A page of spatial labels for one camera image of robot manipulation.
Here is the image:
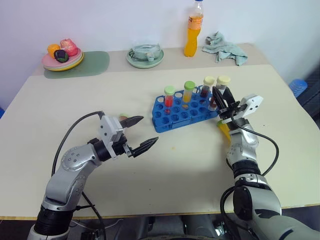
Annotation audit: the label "green placemat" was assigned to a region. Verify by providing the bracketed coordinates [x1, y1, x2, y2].
[43, 50, 111, 80]

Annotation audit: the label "teal crumpled cloth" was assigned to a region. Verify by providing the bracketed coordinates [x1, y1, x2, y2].
[201, 31, 249, 67]

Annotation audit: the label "orange toy fruit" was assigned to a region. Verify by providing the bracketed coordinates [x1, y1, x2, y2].
[47, 43, 62, 59]

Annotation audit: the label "pale green cup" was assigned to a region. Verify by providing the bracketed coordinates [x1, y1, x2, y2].
[128, 42, 162, 62]

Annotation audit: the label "pale green plate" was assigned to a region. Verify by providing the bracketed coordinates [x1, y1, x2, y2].
[42, 51, 84, 71]

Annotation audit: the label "black mesh chair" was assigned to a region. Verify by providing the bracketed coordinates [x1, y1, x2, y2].
[296, 67, 320, 118]

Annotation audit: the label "red green-capped test tube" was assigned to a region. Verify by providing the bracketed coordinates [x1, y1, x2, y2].
[163, 85, 176, 115]

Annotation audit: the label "pink toy fruit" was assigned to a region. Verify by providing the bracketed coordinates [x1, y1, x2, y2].
[59, 38, 79, 57]

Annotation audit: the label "stacked plates with toy fruit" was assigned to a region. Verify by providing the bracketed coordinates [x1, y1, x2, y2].
[41, 47, 83, 69]

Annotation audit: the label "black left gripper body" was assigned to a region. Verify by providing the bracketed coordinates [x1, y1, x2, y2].
[112, 134, 133, 158]

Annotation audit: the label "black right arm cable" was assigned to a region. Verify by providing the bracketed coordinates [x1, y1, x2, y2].
[219, 113, 280, 240]

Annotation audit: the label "pale green saucer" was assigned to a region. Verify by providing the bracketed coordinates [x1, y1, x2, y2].
[125, 48, 165, 69]

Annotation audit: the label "yellow plate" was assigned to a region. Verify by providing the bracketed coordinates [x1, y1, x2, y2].
[43, 52, 85, 73]

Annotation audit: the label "orange soda bottle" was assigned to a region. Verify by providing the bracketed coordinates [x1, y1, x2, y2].
[183, 0, 205, 58]

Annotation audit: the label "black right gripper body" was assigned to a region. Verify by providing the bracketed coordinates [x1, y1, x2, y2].
[217, 100, 248, 121]

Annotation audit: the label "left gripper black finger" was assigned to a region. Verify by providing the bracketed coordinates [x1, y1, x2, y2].
[130, 136, 160, 159]
[120, 115, 145, 131]

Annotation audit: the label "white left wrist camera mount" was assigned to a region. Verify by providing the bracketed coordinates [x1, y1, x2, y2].
[98, 115, 125, 160]

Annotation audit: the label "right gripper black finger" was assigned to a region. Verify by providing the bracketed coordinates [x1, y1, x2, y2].
[212, 86, 225, 111]
[222, 87, 237, 107]

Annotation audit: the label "dark red cream-capped test tube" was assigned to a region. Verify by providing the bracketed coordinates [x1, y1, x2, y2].
[208, 75, 231, 112]
[199, 76, 217, 100]

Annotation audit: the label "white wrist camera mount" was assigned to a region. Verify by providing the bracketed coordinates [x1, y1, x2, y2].
[98, 115, 125, 160]
[219, 93, 265, 125]

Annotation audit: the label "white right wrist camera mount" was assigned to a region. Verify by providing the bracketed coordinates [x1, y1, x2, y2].
[219, 93, 265, 125]

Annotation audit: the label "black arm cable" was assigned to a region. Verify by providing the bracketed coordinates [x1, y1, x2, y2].
[219, 113, 280, 240]
[51, 110, 107, 240]

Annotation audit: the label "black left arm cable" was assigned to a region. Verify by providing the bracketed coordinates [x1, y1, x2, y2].
[51, 110, 107, 240]

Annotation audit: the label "blue test tube rack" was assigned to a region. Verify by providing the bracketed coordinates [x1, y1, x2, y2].
[151, 84, 221, 134]

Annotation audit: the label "dark purple toy fruit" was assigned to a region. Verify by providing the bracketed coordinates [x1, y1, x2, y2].
[53, 49, 70, 63]

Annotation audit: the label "yellow green-capped test tube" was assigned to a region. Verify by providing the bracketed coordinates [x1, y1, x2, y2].
[182, 80, 196, 111]
[216, 119, 232, 145]

